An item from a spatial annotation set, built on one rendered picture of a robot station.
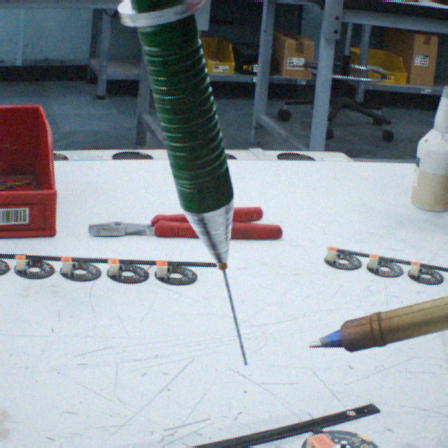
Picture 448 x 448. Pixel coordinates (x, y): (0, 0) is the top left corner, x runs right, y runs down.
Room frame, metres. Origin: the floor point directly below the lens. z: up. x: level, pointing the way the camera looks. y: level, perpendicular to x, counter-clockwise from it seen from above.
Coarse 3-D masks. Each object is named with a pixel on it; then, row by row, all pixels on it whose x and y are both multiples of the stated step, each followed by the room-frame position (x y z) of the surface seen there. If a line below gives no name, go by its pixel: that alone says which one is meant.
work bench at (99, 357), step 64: (64, 192) 0.59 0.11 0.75; (128, 192) 0.60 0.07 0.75; (256, 192) 0.63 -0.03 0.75; (320, 192) 0.65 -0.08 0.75; (384, 192) 0.66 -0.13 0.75; (64, 256) 0.47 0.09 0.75; (128, 256) 0.48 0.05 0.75; (192, 256) 0.49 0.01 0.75; (256, 256) 0.50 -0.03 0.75; (320, 256) 0.51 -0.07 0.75; (384, 256) 0.52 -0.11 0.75; (0, 320) 0.38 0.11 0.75; (64, 320) 0.39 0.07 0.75; (128, 320) 0.40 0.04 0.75; (192, 320) 0.41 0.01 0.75; (256, 320) 0.42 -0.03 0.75; (320, 320) 0.42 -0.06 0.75; (0, 384) 0.32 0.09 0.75; (64, 384) 0.33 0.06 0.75; (128, 384) 0.34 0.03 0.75; (192, 384) 0.34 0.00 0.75; (256, 384) 0.35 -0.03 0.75; (320, 384) 0.35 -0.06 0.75; (384, 384) 0.35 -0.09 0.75
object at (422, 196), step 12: (444, 96) 0.64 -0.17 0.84; (444, 108) 0.64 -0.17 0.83; (444, 120) 0.64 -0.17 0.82; (432, 132) 0.64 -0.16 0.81; (444, 132) 0.64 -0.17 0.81; (420, 144) 0.64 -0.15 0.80; (432, 144) 0.63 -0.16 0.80; (444, 144) 0.63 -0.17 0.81; (420, 156) 0.64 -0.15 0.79; (432, 156) 0.63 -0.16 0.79; (444, 156) 0.63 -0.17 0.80; (420, 168) 0.63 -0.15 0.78; (432, 168) 0.63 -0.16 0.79; (444, 168) 0.63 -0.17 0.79; (420, 180) 0.63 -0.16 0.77; (432, 180) 0.63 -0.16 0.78; (444, 180) 0.63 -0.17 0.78; (420, 192) 0.63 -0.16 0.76; (432, 192) 0.63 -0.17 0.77; (444, 192) 0.63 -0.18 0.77; (420, 204) 0.63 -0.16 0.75; (432, 204) 0.63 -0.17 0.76; (444, 204) 0.63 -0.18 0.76
